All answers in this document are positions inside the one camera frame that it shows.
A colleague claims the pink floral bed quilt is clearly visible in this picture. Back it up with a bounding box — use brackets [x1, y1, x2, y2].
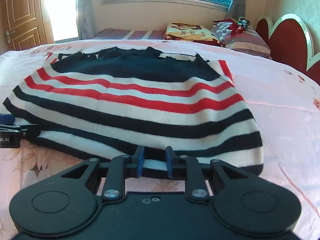
[1, 40, 319, 239]

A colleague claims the striped pink grey pillow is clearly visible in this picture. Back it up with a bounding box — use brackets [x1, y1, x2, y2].
[212, 19, 271, 59]

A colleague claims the red heart shaped headboard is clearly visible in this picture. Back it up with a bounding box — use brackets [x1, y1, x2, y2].
[255, 13, 319, 83]

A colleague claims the brown wooden door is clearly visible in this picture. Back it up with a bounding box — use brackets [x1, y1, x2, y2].
[1, 0, 54, 51]

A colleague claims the striped red black white sweater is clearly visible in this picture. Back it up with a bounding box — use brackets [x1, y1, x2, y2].
[3, 47, 264, 175]

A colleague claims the silver door handle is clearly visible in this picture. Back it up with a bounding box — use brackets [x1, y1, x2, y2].
[5, 30, 15, 44]

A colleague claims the red green ribbon decoration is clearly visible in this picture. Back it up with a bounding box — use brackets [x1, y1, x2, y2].
[213, 16, 250, 37]

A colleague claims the grey left curtain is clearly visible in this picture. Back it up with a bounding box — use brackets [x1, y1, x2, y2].
[76, 0, 94, 40]

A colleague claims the folded yellow red blanket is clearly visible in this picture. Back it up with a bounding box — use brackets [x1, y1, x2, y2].
[162, 22, 225, 47]

